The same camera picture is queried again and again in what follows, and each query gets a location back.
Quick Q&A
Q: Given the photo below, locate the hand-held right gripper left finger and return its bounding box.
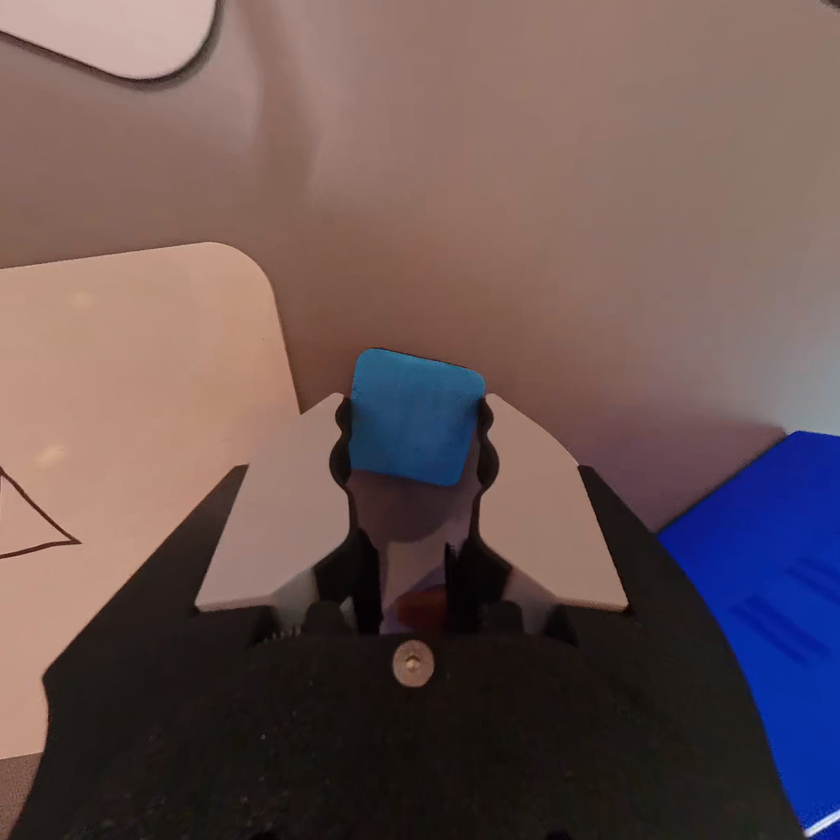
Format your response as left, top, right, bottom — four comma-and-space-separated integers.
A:
195, 392, 382, 634

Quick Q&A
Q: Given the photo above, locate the white table sign stand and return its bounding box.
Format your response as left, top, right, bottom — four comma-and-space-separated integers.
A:
0, 0, 223, 84

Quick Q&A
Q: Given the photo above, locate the white whiteboard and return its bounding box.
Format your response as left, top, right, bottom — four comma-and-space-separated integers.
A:
0, 242, 301, 762

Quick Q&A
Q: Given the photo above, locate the blue whiteboard eraser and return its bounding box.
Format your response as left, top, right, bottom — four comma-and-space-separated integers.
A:
347, 347, 488, 489

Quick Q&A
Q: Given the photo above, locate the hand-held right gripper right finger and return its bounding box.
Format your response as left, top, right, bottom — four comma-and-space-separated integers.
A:
449, 392, 631, 636

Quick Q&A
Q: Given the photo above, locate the blue plastic bin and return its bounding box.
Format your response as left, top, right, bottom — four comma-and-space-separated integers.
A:
657, 431, 840, 830

